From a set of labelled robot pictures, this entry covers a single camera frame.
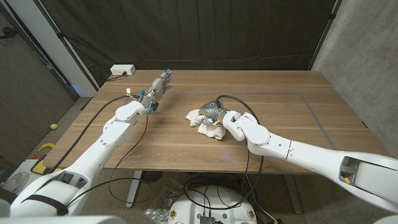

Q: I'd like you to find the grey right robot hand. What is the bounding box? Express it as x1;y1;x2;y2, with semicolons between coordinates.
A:
198;100;229;127

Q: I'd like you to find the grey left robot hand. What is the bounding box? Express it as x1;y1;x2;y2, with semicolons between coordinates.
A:
139;68;174;109

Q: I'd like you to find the white wiping cloth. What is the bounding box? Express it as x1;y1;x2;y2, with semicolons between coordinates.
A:
185;108;227;140

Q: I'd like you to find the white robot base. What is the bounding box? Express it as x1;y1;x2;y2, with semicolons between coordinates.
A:
167;185;258;224

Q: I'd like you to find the white power strip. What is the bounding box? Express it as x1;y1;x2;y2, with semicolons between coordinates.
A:
109;64;136;77

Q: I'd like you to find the black backdrop curtain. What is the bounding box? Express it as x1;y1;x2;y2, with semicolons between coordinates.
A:
39;0;338;88

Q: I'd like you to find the black round floor object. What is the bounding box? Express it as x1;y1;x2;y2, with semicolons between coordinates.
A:
141;170;164;184

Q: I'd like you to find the clear plastic bag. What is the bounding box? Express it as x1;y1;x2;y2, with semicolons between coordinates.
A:
143;179;184;224

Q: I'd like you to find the white table leg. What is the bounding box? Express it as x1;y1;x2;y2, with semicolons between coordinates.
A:
126;170;143;208

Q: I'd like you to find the black backdrop stand pole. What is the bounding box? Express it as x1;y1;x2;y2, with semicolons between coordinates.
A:
307;0;343;71
32;0;100;91

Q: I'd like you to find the grey table leg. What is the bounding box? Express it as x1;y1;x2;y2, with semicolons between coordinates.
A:
282;174;303;215

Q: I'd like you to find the yellow banana toy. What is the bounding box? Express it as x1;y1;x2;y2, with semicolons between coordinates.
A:
37;142;56;152

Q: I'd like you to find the yellow and black tray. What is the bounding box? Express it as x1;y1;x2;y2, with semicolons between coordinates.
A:
30;154;63;175

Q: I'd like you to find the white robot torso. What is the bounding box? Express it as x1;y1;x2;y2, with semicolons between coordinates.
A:
0;214;125;224

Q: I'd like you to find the white round fan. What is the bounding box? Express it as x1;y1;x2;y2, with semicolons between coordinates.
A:
0;170;30;194

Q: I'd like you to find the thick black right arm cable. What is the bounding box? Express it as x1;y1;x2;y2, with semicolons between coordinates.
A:
216;95;265;209

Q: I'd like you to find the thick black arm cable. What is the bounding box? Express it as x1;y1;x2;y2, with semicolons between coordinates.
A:
46;95;141;175
216;95;265;209

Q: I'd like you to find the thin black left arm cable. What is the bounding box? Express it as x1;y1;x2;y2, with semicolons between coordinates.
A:
67;112;156;208

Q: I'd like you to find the black power cable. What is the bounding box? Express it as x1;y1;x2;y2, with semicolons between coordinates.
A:
106;72;127;83

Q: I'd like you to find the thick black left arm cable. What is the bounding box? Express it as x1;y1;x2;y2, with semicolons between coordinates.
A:
46;95;141;175

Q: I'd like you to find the thin black base cable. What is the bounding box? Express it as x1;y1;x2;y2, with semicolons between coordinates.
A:
183;176;243;210

